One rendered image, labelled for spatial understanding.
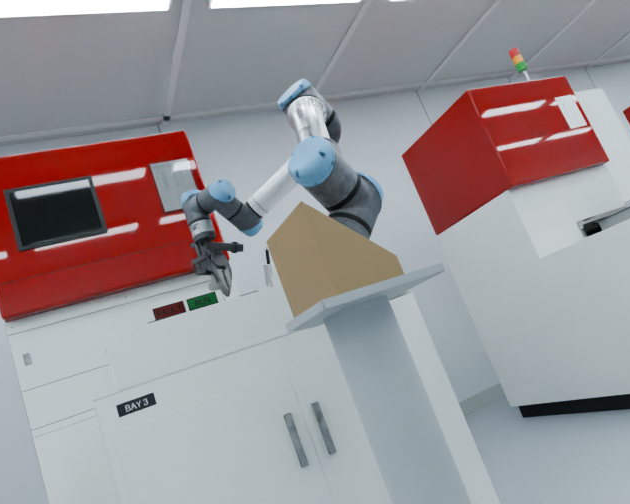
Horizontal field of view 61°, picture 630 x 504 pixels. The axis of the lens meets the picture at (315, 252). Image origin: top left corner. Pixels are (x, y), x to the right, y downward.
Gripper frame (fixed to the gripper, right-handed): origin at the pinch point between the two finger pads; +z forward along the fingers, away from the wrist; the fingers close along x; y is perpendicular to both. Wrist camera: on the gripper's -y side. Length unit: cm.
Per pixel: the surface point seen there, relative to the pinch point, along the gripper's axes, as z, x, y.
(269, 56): -174, -166, 31
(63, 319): -15, 11, 64
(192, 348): 15.6, 26.4, -3.2
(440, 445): 56, 20, -55
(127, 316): -10, -5, 51
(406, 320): 27, -25, -42
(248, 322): 13.5, 13.2, -13.1
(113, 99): -173, -103, 116
